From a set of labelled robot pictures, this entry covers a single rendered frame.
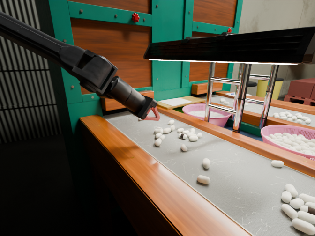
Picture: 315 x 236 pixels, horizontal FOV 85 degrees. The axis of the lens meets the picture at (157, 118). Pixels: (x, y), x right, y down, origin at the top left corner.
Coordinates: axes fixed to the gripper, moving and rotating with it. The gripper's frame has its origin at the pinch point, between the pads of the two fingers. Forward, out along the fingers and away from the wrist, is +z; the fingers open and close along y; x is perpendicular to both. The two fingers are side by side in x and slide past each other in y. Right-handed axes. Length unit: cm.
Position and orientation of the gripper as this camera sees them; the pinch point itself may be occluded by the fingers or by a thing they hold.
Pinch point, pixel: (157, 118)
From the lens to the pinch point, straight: 58.1
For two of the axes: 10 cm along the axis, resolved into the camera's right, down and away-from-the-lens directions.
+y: -5.7, -2.8, 7.8
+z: 6.3, 4.6, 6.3
